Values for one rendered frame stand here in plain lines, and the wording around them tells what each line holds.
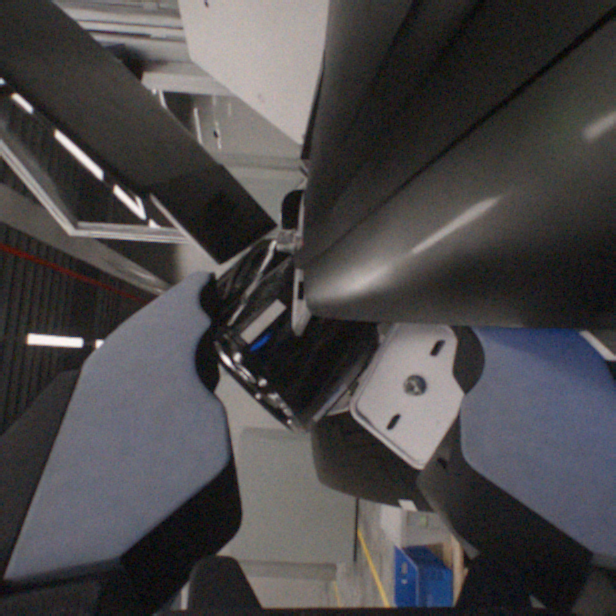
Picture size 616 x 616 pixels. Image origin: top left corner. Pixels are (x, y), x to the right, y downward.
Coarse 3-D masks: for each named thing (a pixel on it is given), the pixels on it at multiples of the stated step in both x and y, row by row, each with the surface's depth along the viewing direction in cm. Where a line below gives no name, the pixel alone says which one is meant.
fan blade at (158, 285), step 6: (102, 258) 54; (114, 264) 54; (120, 270) 51; (126, 270) 53; (132, 270) 57; (132, 276) 50; (138, 276) 51; (144, 276) 54; (144, 282) 48; (150, 282) 49; (156, 282) 51; (162, 282) 55; (156, 288) 46; (162, 288) 46; (168, 288) 47
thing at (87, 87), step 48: (0, 0) 29; (48, 0) 38; (0, 48) 25; (48, 48) 30; (96, 48) 36; (48, 96) 26; (96, 96) 30; (144, 96) 36; (96, 144) 27; (144, 144) 31; (192, 144) 35; (144, 192) 28
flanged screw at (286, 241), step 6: (282, 234) 23; (288, 234) 23; (294, 234) 23; (282, 240) 23; (288, 240) 23; (294, 240) 24; (300, 240) 24; (282, 246) 23; (288, 246) 23; (294, 246) 24; (300, 246) 24
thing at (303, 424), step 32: (288, 192) 32; (288, 224) 35; (256, 256) 29; (288, 256) 28; (224, 288) 28; (256, 288) 27; (288, 288) 27; (224, 320) 26; (288, 320) 26; (352, 320) 27; (224, 352) 32; (256, 352) 25; (288, 352) 26; (320, 352) 26; (352, 352) 28; (256, 384) 33; (288, 384) 26; (320, 384) 27; (352, 384) 30; (288, 416) 27
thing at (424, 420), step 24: (408, 336) 28; (432, 336) 27; (384, 360) 29; (408, 360) 28; (432, 360) 27; (360, 384) 30; (384, 384) 29; (432, 384) 27; (456, 384) 26; (360, 408) 30; (384, 408) 29; (408, 408) 28; (432, 408) 27; (456, 408) 26; (384, 432) 29; (408, 432) 28; (432, 432) 27; (408, 456) 28
